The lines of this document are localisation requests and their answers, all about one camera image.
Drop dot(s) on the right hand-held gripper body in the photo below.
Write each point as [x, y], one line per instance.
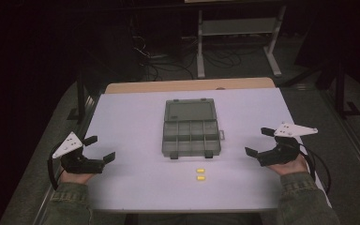
[282, 153]

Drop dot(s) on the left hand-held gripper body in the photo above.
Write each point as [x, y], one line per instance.
[75, 164]

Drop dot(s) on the small yellow earplug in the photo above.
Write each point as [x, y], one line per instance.
[201, 178]
[200, 170]

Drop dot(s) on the grey plastic compartment box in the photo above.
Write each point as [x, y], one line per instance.
[190, 131]

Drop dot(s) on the person's left hand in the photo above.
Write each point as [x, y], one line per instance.
[75, 178]

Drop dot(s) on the person's right hand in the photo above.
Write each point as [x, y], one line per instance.
[290, 167]

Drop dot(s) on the black metal stand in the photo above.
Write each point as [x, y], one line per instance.
[81, 93]
[340, 90]

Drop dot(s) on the metal floor rail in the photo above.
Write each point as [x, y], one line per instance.
[353, 137]

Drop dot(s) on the white metal table frame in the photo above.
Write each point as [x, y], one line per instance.
[237, 26]

